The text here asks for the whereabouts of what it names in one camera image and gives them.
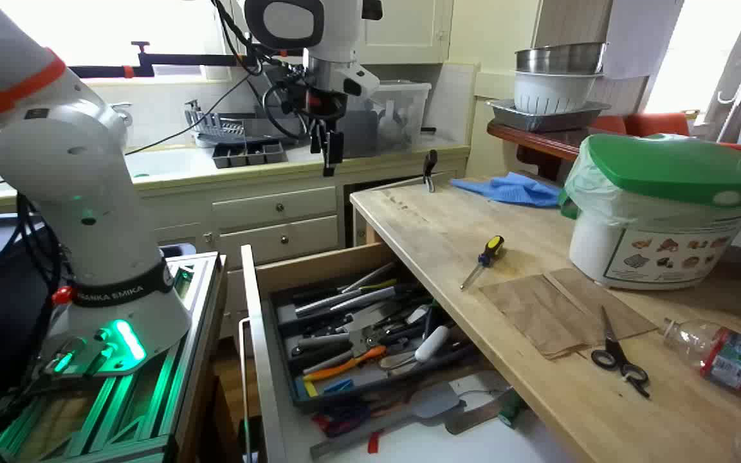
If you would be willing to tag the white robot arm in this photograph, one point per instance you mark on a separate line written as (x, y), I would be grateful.
(62, 147)

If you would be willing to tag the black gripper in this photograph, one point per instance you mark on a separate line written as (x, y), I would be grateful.
(325, 108)

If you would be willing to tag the yellow black screwdriver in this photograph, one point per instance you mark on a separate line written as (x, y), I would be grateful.
(491, 250)

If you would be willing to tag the clear plastic bottle red label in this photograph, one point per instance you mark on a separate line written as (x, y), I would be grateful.
(711, 350)

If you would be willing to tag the clear plastic storage container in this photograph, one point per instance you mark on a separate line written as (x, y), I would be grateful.
(388, 120)

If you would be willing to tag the black utensil organizer tray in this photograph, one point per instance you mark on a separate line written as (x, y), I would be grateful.
(327, 325)

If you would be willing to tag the orange handled tool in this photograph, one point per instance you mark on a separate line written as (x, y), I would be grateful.
(325, 374)

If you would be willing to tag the open wooden drawer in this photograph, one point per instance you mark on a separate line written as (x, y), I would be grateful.
(458, 415)

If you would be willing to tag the brown paper bag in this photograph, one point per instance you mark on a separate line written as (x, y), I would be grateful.
(561, 313)

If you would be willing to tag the black handled tool on counter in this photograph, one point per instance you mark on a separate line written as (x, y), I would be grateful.
(428, 171)

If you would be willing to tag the white handled utensil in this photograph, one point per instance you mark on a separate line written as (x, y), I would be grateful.
(431, 343)

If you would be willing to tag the white bin with green lid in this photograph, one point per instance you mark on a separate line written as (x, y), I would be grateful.
(652, 211)

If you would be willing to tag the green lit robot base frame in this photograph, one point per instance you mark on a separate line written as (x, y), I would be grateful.
(149, 415)

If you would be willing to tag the blue cloth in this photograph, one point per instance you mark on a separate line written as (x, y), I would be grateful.
(513, 188)

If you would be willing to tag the cream cabinet drawers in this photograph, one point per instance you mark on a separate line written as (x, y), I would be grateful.
(282, 208)

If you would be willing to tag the black scissors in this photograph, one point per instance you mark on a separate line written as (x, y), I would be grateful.
(612, 359)

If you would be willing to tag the black muffin tray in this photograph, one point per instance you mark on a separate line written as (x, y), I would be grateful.
(246, 156)

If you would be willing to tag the stainless steel bowl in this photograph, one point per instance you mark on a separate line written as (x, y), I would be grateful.
(561, 58)

